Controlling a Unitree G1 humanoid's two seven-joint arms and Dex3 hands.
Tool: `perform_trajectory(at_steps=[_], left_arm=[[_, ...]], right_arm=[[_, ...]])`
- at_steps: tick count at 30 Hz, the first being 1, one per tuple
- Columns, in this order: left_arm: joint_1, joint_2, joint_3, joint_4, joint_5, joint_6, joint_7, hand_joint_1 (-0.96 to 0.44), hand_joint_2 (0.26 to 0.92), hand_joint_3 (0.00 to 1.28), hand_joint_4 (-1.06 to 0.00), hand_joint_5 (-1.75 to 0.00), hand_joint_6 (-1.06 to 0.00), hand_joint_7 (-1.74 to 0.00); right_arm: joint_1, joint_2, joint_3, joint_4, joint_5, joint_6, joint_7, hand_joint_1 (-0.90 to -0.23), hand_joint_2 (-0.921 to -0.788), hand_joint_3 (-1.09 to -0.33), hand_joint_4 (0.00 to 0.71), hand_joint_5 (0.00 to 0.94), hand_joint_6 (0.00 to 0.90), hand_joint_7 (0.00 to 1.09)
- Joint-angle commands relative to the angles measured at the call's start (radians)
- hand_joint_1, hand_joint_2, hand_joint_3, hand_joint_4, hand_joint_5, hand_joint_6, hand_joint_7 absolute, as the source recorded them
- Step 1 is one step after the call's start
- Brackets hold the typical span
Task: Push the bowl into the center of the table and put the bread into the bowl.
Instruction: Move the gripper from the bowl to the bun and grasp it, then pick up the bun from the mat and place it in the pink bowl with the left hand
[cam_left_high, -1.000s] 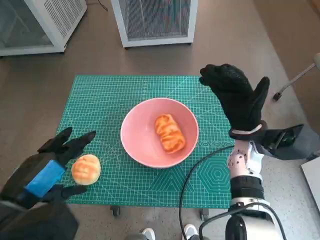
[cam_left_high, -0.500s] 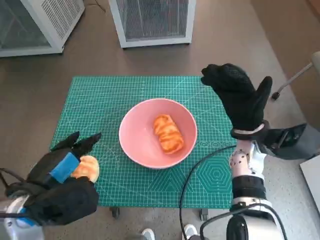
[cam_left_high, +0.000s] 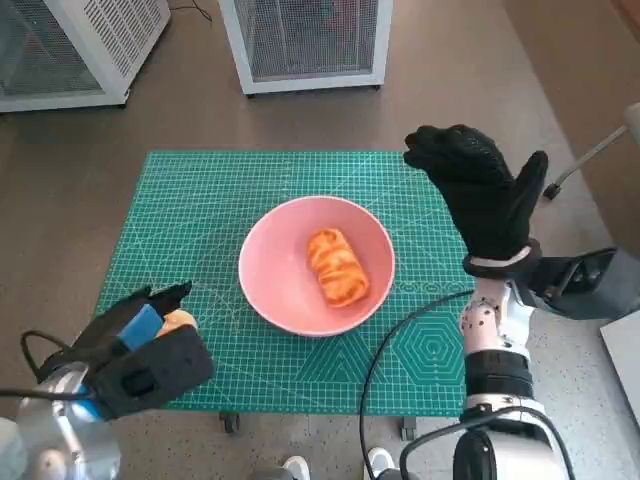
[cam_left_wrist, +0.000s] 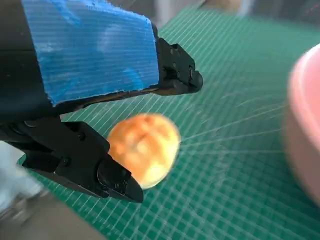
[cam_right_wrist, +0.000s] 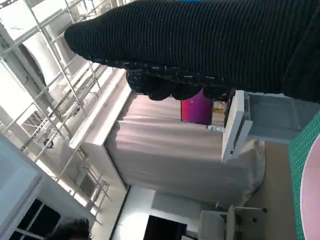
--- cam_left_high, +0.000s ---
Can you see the white cabinet with mesh door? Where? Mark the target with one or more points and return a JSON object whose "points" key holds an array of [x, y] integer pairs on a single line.
{"points": [[310, 82]]}

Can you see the white board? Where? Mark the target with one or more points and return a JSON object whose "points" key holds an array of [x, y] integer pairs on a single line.
{"points": [[625, 350]]}

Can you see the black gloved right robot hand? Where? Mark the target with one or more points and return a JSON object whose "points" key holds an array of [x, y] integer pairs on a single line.
{"points": [[490, 210]]}

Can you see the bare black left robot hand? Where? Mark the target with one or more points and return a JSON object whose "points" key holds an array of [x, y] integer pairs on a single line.
{"points": [[135, 320]]}

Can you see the person's leg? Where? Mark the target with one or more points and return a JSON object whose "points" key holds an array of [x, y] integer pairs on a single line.
{"points": [[7, 440]]}

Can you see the twisted orange toy bread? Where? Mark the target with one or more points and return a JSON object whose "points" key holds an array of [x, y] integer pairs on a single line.
{"points": [[337, 270]]}

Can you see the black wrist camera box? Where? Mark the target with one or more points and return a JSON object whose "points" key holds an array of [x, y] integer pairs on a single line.
{"points": [[590, 285], [160, 370]]}

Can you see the white foot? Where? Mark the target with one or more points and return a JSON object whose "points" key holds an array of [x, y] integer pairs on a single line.
{"points": [[297, 467], [377, 462]]}

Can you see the black table caster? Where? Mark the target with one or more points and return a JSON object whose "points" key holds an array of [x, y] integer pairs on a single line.
{"points": [[230, 424], [407, 429]]}

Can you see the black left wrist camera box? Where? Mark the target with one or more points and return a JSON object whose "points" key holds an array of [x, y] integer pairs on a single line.
{"points": [[160, 370]]}

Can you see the green cutting mat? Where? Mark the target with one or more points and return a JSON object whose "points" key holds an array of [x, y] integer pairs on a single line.
{"points": [[200, 225]]}

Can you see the pink bowl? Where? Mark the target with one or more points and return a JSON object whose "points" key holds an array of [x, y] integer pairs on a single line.
{"points": [[280, 290]]}

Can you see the round toy bread bun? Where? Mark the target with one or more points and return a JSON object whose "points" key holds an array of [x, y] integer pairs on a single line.
{"points": [[177, 320]]}

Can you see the grey chair with silver leg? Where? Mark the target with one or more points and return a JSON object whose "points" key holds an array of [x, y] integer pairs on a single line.
{"points": [[585, 157]]}

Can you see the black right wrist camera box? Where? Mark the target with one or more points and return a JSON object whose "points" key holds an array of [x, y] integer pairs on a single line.
{"points": [[590, 285]]}

